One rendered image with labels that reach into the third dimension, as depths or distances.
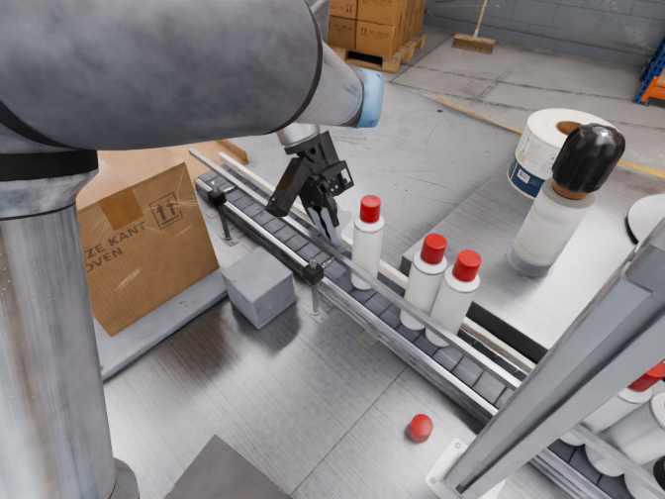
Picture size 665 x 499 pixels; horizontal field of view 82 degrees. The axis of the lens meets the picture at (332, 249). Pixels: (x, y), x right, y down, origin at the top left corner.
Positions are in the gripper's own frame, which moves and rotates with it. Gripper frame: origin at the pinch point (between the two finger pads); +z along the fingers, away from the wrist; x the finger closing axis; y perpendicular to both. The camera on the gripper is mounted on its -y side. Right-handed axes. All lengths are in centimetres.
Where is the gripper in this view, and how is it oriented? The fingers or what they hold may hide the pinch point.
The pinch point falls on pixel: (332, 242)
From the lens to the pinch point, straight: 75.4
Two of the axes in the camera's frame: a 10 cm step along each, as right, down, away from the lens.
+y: 7.0, -5.2, 4.9
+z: 3.6, 8.5, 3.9
